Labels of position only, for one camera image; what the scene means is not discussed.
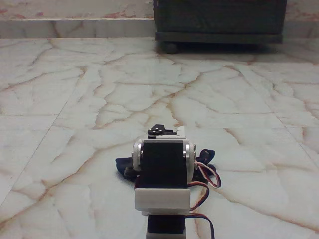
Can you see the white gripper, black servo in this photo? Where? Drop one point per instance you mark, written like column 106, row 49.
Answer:
column 163, row 155

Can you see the dark blue cloth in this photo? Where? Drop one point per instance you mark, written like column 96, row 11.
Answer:
column 122, row 163

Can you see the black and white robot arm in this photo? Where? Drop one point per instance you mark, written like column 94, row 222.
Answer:
column 164, row 161

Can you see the black cabinet caster wheel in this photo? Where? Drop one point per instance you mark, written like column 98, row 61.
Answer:
column 170, row 48

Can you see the dark wooden cabinet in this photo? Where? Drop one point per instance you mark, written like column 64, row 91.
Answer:
column 219, row 17

